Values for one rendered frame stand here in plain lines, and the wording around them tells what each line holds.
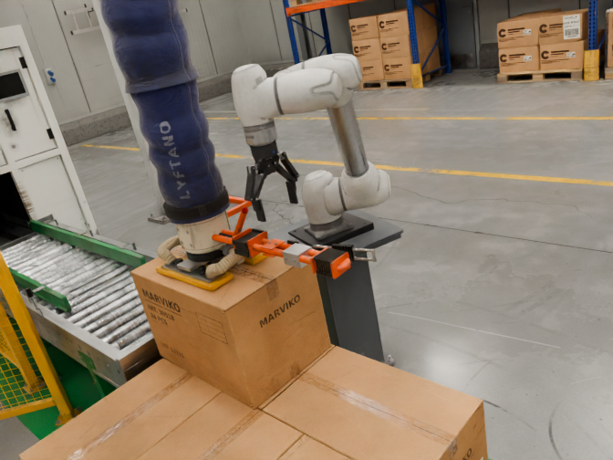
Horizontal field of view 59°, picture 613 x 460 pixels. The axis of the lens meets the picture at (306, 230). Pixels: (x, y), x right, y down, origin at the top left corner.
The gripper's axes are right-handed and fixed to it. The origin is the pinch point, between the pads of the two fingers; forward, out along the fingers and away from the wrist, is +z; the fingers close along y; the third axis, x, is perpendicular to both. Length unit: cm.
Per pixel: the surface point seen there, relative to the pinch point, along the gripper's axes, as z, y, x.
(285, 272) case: 27.4, -5.9, -11.1
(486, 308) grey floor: 122, -141, -13
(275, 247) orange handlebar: 12.7, 2.1, -3.1
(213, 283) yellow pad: 24.9, 13.1, -25.4
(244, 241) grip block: 12.2, 3.5, -16.2
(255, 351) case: 47, 14, -11
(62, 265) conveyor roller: 69, -2, -224
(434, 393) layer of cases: 67, -17, 35
